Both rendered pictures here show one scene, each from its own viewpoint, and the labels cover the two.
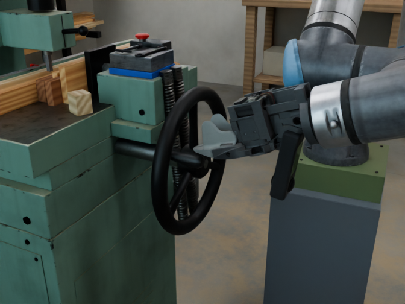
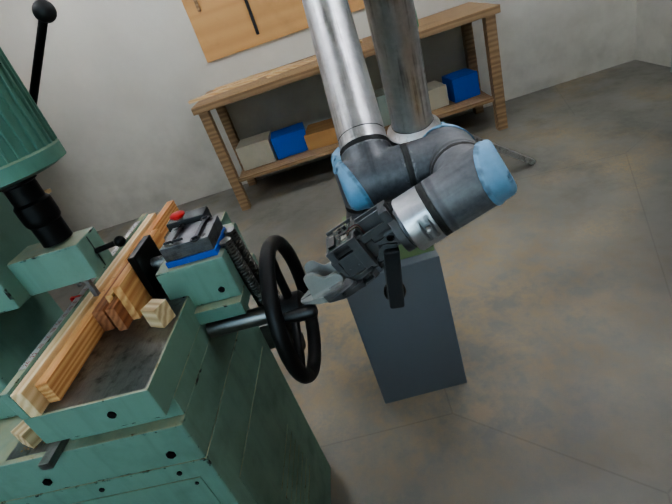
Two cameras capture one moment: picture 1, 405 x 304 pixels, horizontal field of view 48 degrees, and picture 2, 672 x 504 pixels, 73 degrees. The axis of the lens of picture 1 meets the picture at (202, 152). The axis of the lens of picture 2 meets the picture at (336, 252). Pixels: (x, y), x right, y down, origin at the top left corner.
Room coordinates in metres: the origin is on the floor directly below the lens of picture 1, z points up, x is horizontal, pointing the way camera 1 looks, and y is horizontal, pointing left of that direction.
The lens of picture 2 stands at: (0.07, 0.12, 1.31)
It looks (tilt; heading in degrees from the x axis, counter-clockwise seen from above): 30 degrees down; 343
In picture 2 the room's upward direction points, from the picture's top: 20 degrees counter-clockwise
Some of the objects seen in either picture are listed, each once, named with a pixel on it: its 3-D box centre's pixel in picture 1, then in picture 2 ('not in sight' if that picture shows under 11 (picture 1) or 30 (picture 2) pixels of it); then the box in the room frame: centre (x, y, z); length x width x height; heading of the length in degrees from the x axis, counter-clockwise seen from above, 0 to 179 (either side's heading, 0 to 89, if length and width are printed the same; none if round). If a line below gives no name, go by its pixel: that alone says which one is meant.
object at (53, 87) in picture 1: (89, 79); (140, 280); (0.98, 0.25, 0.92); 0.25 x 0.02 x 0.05; 154
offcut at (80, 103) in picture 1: (80, 102); (158, 313); (0.83, 0.23, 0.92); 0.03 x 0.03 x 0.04; 40
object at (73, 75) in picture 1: (97, 73); (146, 270); (0.98, 0.23, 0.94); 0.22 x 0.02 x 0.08; 154
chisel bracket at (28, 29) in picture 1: (38, 32); (64, 263); (0.96, 0.34, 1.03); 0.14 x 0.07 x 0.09; 64
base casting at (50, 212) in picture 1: (21, 145); (96, 379); (1.00, 0.43, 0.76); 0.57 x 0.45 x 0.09; 64
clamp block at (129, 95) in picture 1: (144, 90); (207, 265); (0.92, 0.12, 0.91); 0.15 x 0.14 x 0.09; 154
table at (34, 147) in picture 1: (113, 105); (178, 293); (0.96, 0.20, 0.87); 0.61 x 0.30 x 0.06; 154
